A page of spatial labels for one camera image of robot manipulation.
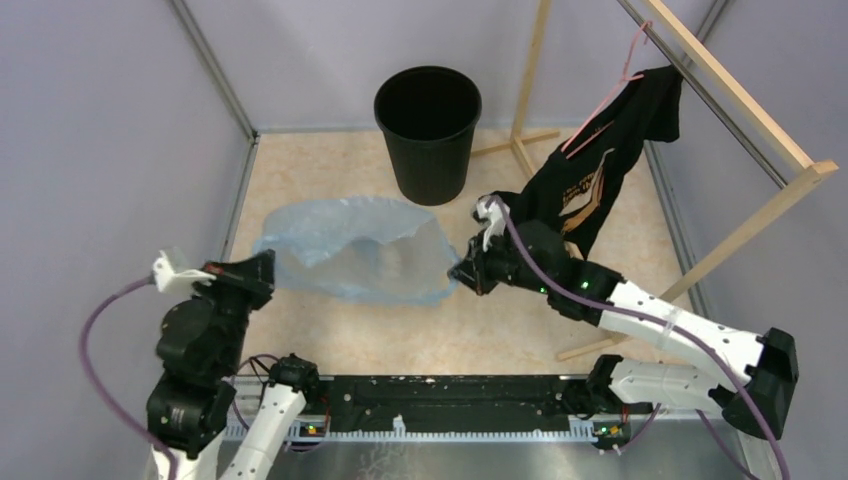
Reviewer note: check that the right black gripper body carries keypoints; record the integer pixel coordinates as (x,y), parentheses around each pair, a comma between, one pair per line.
(500,263)

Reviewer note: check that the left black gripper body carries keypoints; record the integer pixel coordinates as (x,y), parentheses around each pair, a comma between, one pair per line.
(232,297)

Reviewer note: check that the light blue plastic trash bag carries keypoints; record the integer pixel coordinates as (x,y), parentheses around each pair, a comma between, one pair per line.
(364,249)

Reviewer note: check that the black plastic trash bin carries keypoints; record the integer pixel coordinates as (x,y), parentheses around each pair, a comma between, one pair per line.
(428,116)

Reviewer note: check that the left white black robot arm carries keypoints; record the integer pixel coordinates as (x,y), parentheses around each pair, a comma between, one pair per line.
(200,348)

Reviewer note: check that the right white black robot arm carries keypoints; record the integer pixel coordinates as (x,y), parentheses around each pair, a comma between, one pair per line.
(747,378)

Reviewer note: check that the black printed t-shirt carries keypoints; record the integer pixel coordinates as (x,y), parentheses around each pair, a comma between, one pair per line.
(576,188)

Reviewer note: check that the pink clothes hanger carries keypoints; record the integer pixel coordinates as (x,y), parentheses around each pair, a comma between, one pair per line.
(623,80)

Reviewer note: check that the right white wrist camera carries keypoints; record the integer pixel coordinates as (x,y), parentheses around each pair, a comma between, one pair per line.
(491,212)

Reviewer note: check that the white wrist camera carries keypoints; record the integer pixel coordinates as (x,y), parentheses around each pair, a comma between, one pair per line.
(173,275)
(491,212)

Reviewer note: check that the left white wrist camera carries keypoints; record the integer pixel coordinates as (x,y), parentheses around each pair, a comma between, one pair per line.
(173,275)

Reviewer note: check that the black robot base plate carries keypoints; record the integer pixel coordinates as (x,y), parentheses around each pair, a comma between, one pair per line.
(456,403)

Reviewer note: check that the grey cable duct rail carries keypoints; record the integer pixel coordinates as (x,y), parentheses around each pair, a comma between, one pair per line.
(303,432)

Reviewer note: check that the metal clothes rail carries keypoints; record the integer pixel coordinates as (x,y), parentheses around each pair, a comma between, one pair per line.
(733,106)

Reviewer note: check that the wooden clothes rack frame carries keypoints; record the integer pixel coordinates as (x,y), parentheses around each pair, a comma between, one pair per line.
(791,56)

